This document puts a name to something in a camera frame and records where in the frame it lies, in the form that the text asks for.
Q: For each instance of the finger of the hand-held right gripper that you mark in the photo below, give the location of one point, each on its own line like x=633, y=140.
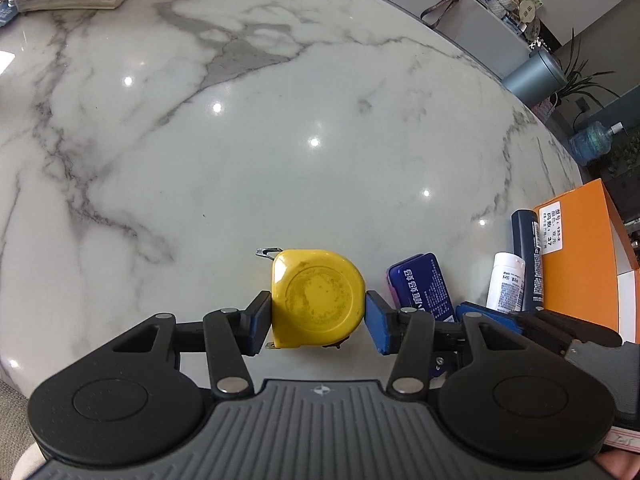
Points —
x=490, y=312

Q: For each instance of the blue water jug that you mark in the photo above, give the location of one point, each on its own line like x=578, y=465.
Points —
x=595, y=142

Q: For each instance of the round pale tag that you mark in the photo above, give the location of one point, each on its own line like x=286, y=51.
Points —
x=526, y=11

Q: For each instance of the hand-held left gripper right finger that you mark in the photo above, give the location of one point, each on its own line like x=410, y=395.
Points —
x=378, y=327

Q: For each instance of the yellow tape measure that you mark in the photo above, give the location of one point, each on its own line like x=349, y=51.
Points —
x=315, y=300

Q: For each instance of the dark blue bottle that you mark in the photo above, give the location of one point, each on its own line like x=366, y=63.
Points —
x=529, y=250

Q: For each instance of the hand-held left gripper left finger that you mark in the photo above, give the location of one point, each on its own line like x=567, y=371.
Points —
x=257, y=325

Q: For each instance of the orange box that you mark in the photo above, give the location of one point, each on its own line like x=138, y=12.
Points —
x=580, y=265

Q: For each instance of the grey round bin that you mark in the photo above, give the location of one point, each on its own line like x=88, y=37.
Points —
x=535, y=77

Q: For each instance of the white labelled bottle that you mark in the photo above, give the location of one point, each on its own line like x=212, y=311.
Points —
x=506, y=280

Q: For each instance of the white knitted ball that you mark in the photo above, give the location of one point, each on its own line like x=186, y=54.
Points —
x=501, y=2

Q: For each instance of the blue tin box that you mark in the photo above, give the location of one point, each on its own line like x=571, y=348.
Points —
x=422, y=285

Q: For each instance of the person's right hand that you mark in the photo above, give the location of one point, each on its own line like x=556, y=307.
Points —
x=625, y=467

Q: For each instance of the green potted plant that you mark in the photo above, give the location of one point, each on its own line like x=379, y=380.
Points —
x=582, y=80

